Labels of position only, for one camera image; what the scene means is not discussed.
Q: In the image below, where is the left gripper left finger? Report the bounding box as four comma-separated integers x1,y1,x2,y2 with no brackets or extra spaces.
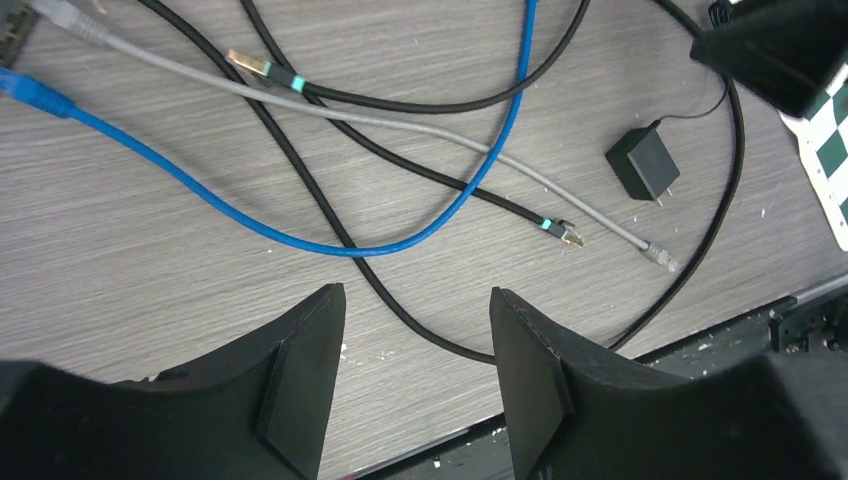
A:
1,283,346,479

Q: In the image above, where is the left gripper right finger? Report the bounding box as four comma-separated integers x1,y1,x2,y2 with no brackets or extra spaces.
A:
490,288,847,479

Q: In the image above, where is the long black cable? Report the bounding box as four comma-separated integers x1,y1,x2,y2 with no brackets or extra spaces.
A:
135,0,747,367

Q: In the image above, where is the small black blue switch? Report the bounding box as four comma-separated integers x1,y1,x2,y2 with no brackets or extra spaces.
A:
690,0,847,118

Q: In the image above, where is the blue ethernet cable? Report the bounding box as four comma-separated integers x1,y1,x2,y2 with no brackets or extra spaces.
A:
0,0,539,259

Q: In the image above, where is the grey ethernet cable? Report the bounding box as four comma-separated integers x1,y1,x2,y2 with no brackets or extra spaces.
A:
29,0,680,274

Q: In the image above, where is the dark grey network switch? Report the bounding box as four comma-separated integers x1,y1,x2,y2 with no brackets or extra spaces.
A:
1,0,39,69

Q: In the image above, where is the green white chessboard mat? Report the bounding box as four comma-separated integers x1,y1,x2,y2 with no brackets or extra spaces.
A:
779,64,847,251

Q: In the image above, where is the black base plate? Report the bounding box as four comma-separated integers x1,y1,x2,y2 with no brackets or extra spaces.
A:
345,290,847,479

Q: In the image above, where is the black ethernet cable teal boot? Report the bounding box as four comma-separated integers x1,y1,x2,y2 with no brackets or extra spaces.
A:
242,1,589,247

